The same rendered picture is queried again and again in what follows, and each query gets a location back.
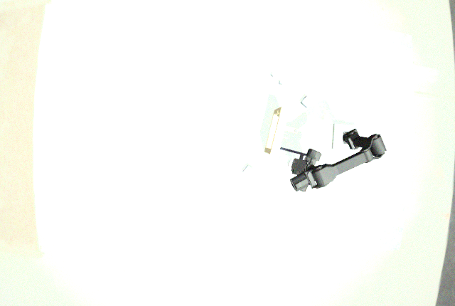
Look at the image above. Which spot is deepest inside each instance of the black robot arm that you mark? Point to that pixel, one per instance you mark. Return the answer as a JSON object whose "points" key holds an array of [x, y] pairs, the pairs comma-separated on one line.
{"points": [[321, 175]]}

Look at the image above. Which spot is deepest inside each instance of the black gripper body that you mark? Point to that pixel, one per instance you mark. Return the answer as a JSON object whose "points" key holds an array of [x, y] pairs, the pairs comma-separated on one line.
{"points": [[312, 155]]}

